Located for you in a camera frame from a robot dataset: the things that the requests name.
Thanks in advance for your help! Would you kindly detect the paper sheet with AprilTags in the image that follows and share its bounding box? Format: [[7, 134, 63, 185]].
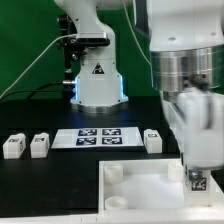
[[52, 127, 143, 149]]

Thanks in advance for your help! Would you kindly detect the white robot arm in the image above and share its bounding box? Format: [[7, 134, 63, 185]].
[[54, 0, 224, 170]]

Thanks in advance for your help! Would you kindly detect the white square tabletop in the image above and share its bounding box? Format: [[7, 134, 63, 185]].
[[99, 159, 224, 213]]

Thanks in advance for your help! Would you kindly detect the white cable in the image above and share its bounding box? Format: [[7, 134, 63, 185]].
[[0, 33, 78, 98]]

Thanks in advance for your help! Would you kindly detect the black cable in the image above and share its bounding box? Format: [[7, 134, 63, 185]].
[[0, 81, 76, 103]]

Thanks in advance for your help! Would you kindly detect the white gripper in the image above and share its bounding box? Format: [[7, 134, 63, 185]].
[[160, 88, 224, 170]]

